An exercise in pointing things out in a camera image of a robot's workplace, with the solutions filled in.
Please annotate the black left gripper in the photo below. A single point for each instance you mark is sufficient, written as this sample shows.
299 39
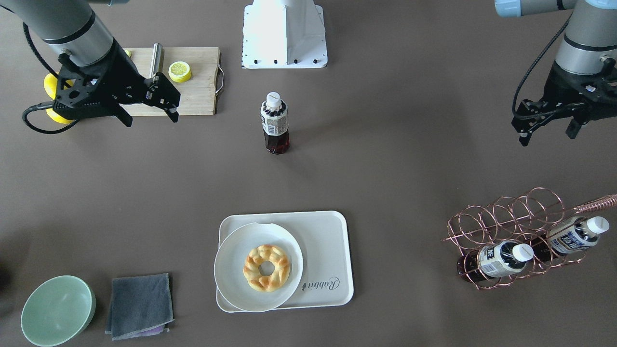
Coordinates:
563 80

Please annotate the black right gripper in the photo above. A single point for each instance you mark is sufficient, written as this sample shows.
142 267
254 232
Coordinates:
124 72

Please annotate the tea bottle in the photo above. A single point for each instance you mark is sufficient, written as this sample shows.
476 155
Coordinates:
275 123

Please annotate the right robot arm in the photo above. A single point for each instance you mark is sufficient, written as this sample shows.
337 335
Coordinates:
69 26

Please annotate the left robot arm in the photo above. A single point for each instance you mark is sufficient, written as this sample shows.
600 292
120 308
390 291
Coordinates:
589 34

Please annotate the tea bottle rack back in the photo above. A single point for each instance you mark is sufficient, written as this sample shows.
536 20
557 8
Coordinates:
571 236
494 261

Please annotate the white serving tray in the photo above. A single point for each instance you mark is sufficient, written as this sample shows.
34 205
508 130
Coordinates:
323 239

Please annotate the steel muddler black tip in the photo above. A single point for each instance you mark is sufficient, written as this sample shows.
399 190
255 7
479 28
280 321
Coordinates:
157 57

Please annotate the half lemon slice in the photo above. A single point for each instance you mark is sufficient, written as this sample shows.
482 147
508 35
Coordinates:
179 71

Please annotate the wooden cutting board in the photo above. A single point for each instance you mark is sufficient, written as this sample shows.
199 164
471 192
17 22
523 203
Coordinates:
198 95

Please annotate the yellow lemon near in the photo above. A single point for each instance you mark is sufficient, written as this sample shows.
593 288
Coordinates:
57 117

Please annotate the yellow lemon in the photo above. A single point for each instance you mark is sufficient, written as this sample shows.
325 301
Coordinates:
50 84
57 117

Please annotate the yellow lemon far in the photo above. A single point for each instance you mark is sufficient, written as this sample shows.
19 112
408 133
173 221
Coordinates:
50 84

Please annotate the white round plate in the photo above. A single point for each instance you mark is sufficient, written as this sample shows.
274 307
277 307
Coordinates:
258 267

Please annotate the grey folded cloth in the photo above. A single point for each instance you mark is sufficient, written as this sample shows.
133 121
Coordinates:
140 306

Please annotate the mint green bowl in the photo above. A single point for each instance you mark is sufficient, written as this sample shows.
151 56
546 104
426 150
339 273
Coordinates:
58 310

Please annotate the copper wire bottle rack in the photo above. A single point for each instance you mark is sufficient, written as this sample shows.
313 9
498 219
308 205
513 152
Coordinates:
526 218

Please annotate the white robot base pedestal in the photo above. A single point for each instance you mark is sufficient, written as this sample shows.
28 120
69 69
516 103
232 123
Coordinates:
283 34

